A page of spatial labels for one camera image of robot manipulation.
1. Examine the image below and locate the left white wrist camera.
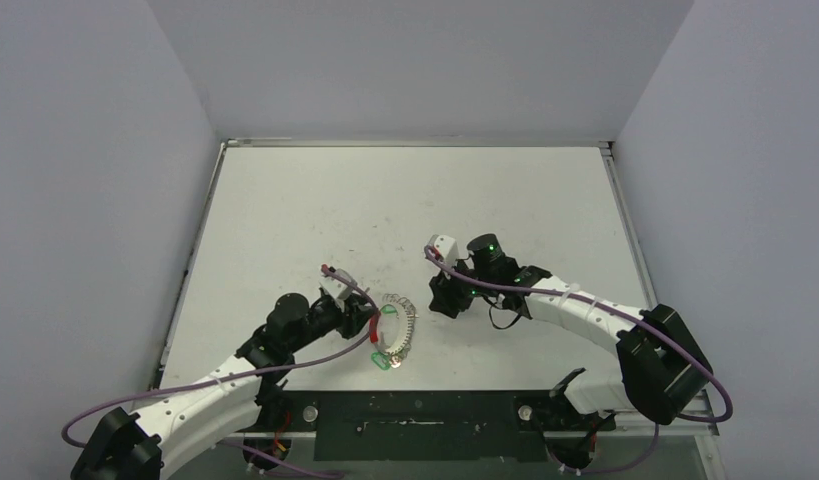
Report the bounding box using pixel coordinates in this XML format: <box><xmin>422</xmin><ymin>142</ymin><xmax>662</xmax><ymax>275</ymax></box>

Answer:
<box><xmin>319</xmin><ymin>264</ymin><xmax>357</xmax><ymax>303</ymax></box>

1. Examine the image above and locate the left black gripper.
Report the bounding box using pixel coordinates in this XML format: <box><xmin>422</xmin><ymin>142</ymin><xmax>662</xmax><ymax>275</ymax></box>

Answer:
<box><xmin>288</xmin><ymin>292</ymin><xmax>377</xmax><ymax>354</ymax></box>

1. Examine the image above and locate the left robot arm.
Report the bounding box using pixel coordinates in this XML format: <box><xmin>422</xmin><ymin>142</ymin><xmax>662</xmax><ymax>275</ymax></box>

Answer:
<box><xmin>70</xmin><ymin>292</ymin><xmax>379</xmax><ymax>479</ymax></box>

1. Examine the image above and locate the metal keyring with red handle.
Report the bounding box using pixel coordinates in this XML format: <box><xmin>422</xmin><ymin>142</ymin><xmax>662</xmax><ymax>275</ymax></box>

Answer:
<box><xmin>370</xmin><ymin>293</ymin><xmax>418</xmax><ymax>369</ymax></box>

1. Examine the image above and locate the key with green tag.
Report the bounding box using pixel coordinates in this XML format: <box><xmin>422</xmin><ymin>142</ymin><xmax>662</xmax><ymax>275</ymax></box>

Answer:
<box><xmin>380</xmin><ymin>303</ymin><xmax>401</xmax><ymax>318</ymax></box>
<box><xmin>370</xmin><ymin>352</ymin><xmax>392</xmax><ymax>371</ymax></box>

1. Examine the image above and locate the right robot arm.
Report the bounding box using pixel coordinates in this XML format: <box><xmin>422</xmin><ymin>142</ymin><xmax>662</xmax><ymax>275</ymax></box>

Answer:
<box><xmin>424</xmin><ymin>233</ymin><xmax>714</xmax><ymax>429</ymax></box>

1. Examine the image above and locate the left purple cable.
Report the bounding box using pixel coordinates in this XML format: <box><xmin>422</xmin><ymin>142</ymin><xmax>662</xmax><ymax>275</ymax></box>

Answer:
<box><xmin>60</xmin><ymin>264</ymin><xmax>382</xmax><ymax>480</ymax></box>

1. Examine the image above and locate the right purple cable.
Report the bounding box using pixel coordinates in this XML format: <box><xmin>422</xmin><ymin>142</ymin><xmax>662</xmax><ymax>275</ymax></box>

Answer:
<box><xmin>423</xmin><ymin>245</ymin><xmax>735</xmax><ymax>477</ymax></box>

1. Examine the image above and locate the aluminium front rail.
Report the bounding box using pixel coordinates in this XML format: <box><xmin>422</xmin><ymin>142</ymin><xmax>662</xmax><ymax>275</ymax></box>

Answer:
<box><xmin>229</xmin><ymin>407</ymin><xmax>720</xmax><ymax>439</ymax></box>

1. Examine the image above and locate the purple cable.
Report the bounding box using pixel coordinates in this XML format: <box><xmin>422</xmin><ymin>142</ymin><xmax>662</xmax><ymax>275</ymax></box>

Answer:
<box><xmin>60</xmin><ymin>264</ymin><xmax>382</xmax><ymax>480</ymax></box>
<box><xmin>423</xmin><ymin>245</ymin><xmax>735</xmax><ymax>477</ymax></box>

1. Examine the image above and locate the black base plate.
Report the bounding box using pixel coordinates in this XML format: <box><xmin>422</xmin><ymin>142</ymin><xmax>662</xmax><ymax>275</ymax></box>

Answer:
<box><xmin>242</xmin><ymin>390</ymin><xmax>616</xmax><ymax>462</ymax></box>

